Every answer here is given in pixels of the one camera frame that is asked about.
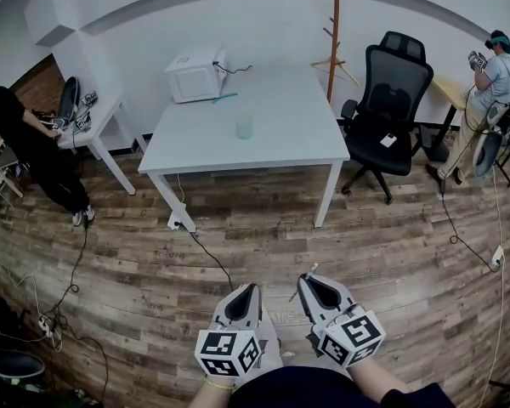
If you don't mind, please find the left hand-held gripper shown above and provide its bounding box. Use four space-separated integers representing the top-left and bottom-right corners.
194 283 265 378

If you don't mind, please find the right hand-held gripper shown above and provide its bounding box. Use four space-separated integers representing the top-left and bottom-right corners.
297 274 387 369

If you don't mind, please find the clear glass cup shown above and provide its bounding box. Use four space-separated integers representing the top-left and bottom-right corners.
235 111 256 141

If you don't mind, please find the person's right forearm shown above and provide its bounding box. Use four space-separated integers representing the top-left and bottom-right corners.
347 354 410 404

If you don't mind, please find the person's left forearm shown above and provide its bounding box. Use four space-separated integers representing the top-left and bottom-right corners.
188 374 248 408

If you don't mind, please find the yellow wrist band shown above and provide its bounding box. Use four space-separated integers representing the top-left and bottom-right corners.
203 377 237 393

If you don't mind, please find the person's dark clothing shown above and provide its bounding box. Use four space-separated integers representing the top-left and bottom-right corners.
235 365 454 408

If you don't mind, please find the grey oval pad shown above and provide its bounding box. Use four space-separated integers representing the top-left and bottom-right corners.
473 130 504 180

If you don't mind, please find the black mesh office chair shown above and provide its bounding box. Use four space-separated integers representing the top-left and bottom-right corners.
339 31 435 206

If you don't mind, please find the white microwave oven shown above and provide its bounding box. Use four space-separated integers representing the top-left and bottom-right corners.
164 45 228 105

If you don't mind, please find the small white side table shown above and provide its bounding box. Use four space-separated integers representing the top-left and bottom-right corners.
54 90 138 197

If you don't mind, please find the light wooden desk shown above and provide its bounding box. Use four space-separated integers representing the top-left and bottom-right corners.
420 74 479 163

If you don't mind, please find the white stool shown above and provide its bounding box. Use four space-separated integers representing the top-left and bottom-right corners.
0 139 26 208

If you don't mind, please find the black oval pad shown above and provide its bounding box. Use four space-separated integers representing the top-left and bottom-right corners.
58 76 83 123

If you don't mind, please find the wooden coat rack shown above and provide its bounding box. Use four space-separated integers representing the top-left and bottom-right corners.
309 0 361 106

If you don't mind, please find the black floor cable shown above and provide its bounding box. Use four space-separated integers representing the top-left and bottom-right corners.
188 226 235 293
41 223 111 401
439 179 501 275

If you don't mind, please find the thin yellow cable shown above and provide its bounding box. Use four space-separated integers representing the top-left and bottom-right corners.
176 172 189 213

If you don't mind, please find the white floor cable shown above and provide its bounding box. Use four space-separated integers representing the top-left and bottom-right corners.
0 269 65 353
477 167 507 408

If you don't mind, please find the black microwave cable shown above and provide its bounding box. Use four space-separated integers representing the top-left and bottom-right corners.
212 59 255 77

